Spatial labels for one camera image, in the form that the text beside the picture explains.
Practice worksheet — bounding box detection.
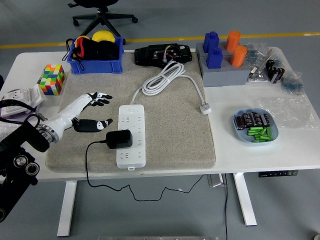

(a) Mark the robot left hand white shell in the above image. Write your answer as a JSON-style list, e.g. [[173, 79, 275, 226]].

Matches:
[[46, 91, 114, 138]]

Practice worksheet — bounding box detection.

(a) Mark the black plug adapter with cord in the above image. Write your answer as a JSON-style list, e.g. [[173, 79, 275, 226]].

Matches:
[[85, 129, 205, 202]]

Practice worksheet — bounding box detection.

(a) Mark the white power strip with cable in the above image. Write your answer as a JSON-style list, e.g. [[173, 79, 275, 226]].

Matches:
[[116, 61, 213, 171]]

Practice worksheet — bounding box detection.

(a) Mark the colourful puzzle cube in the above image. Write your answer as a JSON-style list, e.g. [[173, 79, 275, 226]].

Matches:
[[39, 63, 66, 96]]

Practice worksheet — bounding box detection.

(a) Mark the blue plastic bin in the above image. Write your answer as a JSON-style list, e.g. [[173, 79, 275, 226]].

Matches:
[[67, 36, 125, 75]]

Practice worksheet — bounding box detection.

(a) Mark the clear bag of screws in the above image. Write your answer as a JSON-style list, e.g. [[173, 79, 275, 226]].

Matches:
[[0, 123, 16, 142]]

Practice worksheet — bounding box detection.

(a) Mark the black cloth pouch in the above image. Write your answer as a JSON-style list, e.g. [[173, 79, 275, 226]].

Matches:
[[96, 39, 120, 61]]

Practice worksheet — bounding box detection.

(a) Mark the yellow foam ball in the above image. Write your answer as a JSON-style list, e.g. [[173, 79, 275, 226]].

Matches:
[[91, 30, 116, 43]]

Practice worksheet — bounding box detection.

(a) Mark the white table leg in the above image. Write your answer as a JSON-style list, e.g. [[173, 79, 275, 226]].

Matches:
[[232, 172, 258, 227], [56, 180, 78, 237]]

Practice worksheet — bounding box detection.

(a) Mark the black open electronic device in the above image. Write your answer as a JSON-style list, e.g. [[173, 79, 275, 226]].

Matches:
[[134, 43, 193, 68]]

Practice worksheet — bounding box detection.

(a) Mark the black office chair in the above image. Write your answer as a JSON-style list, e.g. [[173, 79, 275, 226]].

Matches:
[[67, 0, 139, 38]]

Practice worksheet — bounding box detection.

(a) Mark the grey-brown mat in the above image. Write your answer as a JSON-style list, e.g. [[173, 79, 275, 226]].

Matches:
[[44, 49, 217, 173]]

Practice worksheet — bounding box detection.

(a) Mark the grey block holder base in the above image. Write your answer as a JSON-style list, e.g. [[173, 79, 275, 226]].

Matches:
[[195, 41, 251, 60], [201, 53, 252, 88]]

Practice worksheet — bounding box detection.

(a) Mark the blue square block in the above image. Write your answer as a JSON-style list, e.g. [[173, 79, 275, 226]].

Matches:
[[206, 46, 224, 70], [202, 31, 221, 54]]

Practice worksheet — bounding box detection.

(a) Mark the metal box under table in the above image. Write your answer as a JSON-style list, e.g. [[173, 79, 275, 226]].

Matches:
[[206, 173, 227, 188]]

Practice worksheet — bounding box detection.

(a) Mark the light blue plate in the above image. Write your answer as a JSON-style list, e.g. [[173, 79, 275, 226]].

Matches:
[[232, 107, 280, 145]]

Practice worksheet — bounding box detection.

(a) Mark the orange cylinder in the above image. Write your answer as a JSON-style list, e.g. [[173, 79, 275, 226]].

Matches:
[[224, 30, 242, 52], [229, 44, 248, 67]]

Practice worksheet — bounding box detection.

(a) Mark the clear bag of metal parts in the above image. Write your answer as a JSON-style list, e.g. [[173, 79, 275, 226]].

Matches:
[[246, 63, 271, 85]]

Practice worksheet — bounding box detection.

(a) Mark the clear bag of blue parts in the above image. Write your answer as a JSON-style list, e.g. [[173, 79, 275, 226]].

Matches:
[[281, 71, 305, 95], [246, 42, 268, 66]]

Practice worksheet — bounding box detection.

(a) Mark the clear bag of black capacitors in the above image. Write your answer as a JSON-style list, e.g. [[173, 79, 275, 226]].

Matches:
[[263, 47, 287, 85]]

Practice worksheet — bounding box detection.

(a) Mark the black table control panel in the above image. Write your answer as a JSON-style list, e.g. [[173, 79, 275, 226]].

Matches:
[[258, 169, 300, 178]]

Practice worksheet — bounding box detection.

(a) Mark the empty clear plastic bag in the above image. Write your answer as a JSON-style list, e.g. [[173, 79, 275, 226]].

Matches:
[[252, 94, 320, 130]]

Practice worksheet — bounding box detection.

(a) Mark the white wall socket panel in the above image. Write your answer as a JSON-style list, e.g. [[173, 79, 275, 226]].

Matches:
[[1, 87, 33, 107], [0, 84, 44, 118]]

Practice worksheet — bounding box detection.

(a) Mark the black drawstring pouch red trim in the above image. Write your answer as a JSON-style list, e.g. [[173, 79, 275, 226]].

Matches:
[[65, 35, 97, 71]]

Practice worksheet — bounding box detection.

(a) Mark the black hanging cable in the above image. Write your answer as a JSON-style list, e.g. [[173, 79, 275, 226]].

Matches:
[[223, 173, 229, 240]]

